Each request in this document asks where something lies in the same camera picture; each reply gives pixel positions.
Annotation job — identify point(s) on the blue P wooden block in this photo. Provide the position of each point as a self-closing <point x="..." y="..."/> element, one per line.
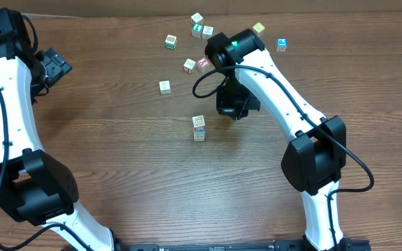
<point x="281" y="45"/>

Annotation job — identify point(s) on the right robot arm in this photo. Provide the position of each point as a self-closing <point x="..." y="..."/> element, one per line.
<point x="314" y="157"/>

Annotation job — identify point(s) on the red letter wooden block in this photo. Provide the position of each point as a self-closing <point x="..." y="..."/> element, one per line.
<point x="203" y="65"/>

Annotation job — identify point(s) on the red edged patterned block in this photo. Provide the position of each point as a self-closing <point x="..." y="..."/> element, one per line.
<point x="198" y="121"/>

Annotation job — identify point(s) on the top plain wooden block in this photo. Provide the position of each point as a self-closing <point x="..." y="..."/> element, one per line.
<point x="197" y="19"/>

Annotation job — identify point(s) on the plain block beside green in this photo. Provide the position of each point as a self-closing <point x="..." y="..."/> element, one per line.
<point x="207" y="32"/>

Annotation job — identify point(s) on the plain block lower left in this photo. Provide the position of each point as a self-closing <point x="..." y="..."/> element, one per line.
<point x="164" y="87"/>

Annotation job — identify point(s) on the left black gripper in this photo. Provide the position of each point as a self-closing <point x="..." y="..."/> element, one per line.
<point x="58" y="63"/>

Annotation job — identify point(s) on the green edged wooden block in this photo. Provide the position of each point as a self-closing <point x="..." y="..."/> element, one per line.
<point x="170" y="42"/>

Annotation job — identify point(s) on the blue D wooden block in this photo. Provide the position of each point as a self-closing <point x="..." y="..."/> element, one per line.
<point x="199" y="138"/>

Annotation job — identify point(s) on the green letter wooden block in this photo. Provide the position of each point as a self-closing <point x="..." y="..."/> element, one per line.
<point x="197" y="30"/>

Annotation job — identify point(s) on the red edged plain block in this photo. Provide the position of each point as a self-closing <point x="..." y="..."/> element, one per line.
<point x="189" y="66"/>

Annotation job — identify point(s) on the yellow block upper right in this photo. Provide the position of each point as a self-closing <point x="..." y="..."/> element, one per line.
<point x="258" y="29"/>

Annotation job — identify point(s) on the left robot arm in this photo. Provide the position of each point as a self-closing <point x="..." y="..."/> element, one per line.
<point x="35" y="187"/>

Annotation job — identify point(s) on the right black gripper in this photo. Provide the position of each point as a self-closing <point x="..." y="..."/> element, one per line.
<point x="233" y="110"/>

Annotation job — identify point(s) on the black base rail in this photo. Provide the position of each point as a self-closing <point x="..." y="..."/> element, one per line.
<point x="280" y="245"/>

